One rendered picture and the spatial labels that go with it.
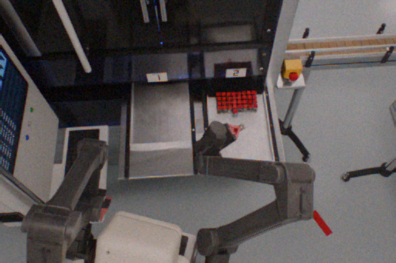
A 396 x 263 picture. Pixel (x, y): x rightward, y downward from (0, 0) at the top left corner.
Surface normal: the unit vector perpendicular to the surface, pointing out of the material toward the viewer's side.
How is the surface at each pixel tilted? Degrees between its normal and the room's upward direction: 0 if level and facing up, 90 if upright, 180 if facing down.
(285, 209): 63
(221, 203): 0
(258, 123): 0
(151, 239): 42
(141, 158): 0
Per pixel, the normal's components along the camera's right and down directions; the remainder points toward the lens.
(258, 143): -0.02, -0.49
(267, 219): -0.88, -0.04
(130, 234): 0.15, -0.93
